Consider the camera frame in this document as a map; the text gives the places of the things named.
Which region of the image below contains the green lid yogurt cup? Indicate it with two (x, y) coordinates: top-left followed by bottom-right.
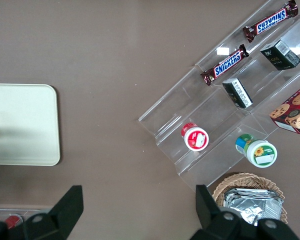
(234, 133), (278, 169)

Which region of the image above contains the clear acrylic stepped display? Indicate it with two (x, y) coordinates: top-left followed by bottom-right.
(137, 0), (300, 191)

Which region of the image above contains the red chocolate cookie box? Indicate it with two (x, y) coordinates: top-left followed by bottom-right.
(269, 83), (300, 136)

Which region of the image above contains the light tan wicker basket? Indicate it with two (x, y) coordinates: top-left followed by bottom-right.
(211, 172), (290, 226)

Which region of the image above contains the red lid yogurt cup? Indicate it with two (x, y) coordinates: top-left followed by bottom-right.
(181, 121), (210, 152)

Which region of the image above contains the Snickers chocolate bar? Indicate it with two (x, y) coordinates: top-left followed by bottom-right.
(242, 0), (300, 44)
(199, 44), (250, 87)

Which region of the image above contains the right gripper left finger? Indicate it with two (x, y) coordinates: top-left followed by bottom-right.
(22, 184), (84, 240)

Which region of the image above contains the small black box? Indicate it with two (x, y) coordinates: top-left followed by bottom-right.
(221, 77), (254, 109)
(259, 39), (300, 71)

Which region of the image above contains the silver foil container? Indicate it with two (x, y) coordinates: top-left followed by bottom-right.
(223, 188), (286, 227)

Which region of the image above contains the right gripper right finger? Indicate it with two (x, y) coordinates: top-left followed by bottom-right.
(189, 184), (242, 240)

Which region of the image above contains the cream rectangular tray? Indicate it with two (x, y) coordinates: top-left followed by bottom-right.
(0, 83), (61, 167)

